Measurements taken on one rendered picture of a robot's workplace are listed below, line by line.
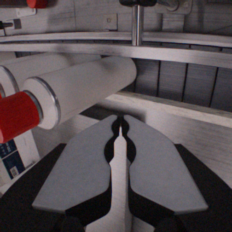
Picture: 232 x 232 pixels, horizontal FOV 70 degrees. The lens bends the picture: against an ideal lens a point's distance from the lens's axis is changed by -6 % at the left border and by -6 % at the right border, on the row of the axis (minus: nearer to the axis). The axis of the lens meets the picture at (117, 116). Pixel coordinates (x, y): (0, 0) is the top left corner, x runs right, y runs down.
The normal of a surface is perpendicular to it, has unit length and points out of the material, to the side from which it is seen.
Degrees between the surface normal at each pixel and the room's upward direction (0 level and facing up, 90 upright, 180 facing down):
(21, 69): 90
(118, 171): 0
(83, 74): 90
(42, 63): 90
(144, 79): 0
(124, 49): 0
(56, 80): 90
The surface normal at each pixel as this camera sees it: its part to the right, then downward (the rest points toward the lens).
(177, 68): -0.52, 0.40
